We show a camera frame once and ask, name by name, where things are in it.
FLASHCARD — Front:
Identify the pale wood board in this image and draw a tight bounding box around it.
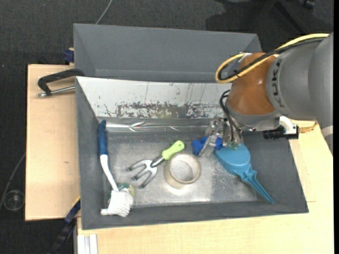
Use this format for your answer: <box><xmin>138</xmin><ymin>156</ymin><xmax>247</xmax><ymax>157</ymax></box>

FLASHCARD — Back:
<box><xmin>25</xmin><ymin>63</ymin><xmax>81</xmax><ymax>221</ymax></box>

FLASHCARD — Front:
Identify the blue and white dish brush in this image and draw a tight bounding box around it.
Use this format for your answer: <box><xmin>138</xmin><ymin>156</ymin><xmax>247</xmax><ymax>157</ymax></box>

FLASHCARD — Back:
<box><xmin>97</xmin><ymin>119</ymin><xmax>134</xmax><ymax>217</ymax></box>

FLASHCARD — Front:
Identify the black cylinder on white bracket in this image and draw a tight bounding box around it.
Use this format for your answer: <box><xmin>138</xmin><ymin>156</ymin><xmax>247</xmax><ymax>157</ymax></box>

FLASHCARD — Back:
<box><xmin>262</xmin><ymin>116</ymin><xmax>300</xmax><ymax>140</ymax></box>

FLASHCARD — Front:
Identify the light blue plastic funnel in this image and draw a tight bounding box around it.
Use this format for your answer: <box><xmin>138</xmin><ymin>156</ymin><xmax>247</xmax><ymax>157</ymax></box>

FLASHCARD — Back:
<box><xmin>214</xmin><ymin>143</ymin><xmax>275</xmax><ymax>204</ymax></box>

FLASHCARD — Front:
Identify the clear tape roll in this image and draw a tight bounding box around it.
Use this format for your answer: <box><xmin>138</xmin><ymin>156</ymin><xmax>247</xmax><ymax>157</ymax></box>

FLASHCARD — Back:
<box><xmin>163</xmin><ymin>152</ymin><xmax>202</xmax><ymax>190</ymax></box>

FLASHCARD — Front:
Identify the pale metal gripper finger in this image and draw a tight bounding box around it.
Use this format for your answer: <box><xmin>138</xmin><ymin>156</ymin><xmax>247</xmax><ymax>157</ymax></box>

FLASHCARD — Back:
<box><xmin>198</xmin><ymin>142</ymin><xmax>212</xmax><ymax>158</ymax></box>
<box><xmin>205</xmin><ymin>135</ymin><xmax>221</xmax><ymax>153</ymax></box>

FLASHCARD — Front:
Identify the grey metal bin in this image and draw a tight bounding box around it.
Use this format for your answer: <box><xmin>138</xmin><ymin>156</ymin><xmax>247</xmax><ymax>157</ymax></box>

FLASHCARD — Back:
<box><xmin>73</xmin><ymin>23</ymin><xmax>309</xmax><ymax>230</ymax></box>

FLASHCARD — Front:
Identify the dark blue plastic piece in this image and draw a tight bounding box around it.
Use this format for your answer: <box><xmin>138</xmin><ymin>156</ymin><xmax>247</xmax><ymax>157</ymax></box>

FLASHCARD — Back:
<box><xmin>191</xmin><ymin>137</ymin><xmax>224</xmax><ymax>157</ymax></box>

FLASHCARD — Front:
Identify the green-handled metal garden fork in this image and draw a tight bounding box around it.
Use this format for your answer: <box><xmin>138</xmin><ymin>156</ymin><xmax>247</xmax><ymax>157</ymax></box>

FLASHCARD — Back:
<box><xmin>127</xmin><ymin>140</ymin><xmax>185</xmax><ymax>189</ymax></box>

